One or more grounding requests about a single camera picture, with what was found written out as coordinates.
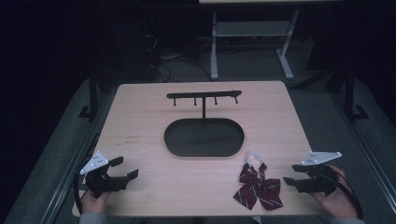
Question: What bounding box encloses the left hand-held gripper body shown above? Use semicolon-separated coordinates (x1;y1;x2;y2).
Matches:
79;150;129;199

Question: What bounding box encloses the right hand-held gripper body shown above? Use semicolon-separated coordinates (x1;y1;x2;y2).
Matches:
294;150;343;197

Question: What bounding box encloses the dark red striped bow tie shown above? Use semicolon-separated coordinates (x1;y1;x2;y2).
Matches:
233;151;285;212

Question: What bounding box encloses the black hook rack with tray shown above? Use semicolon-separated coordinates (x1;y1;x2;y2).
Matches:
163;90;246;159

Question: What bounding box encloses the person's left hand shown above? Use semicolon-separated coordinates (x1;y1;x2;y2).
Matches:
80;189;111;216

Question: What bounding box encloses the person's right hand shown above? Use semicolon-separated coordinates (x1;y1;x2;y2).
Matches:
310;165;360;219

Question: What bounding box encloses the black metal stand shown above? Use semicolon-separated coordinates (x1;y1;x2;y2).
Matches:
78;69;100;119
343;66;371;121

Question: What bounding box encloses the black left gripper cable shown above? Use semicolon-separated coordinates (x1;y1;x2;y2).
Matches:
73;169;90;216

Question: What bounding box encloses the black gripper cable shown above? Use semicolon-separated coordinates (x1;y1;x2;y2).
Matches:
73;169;90;216
323;169;364;220

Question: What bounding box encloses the aluminium frame rail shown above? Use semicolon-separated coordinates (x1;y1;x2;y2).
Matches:
38;92;110;224
330;91;396;206

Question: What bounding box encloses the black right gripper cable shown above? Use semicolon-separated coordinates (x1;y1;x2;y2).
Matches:
323;169;364;220

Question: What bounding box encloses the tangle of black floor cables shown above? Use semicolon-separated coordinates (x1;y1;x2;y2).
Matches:
143;32;213;84

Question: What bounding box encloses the white metal table frame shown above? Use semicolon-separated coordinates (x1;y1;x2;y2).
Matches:
209;8;301;81

